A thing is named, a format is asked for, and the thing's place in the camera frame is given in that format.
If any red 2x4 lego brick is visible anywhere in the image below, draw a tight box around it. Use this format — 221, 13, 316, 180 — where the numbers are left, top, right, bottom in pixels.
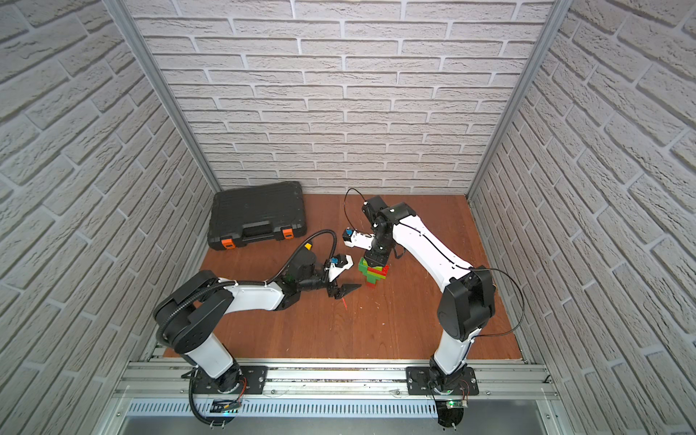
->
369, 266, 389, 277

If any green 2x4 lego brick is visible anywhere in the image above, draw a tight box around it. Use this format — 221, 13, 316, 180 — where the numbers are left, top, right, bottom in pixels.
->
366, 274, 386, 284

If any black plastic tool case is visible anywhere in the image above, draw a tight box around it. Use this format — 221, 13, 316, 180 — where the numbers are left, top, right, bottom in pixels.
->
208, 181, 307, 251

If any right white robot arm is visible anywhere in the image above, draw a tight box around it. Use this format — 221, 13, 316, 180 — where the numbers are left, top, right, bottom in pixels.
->
349, 197, 496, 391

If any small green lego brick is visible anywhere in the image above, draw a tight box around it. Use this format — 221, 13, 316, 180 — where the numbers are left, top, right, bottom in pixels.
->
358, 257, 369, 275

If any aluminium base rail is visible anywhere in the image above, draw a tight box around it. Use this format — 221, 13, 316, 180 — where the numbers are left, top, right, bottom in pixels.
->
106, 358, 564, 425

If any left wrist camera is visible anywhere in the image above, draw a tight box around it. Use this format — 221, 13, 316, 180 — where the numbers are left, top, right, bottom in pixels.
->
326, 254, 353, 283

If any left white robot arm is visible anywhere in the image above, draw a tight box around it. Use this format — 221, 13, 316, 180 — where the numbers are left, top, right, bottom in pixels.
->
152, 248, 361, 393

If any lime lego brick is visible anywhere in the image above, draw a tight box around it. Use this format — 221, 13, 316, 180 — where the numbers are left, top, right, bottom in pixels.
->
366, 270, 386, 281

